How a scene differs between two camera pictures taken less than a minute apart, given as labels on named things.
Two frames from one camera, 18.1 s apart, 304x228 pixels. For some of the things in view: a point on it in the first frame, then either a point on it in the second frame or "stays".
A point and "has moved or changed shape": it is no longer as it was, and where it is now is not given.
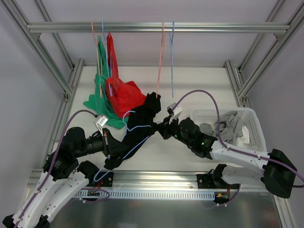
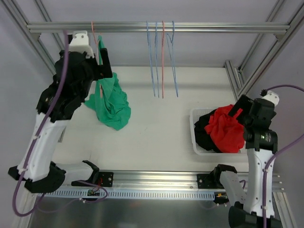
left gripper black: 106,145 → 102,69
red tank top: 125,96 → 226,132
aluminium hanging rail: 158,27 stays
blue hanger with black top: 105,174 → 156,63
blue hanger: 171,42 has moved or changed shape
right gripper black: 166,128 → 243,107
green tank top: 98,99 stays
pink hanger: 98,59 stays
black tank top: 141,126 → 202,135
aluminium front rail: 146,179 stays
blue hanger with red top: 104,37 → 150,58
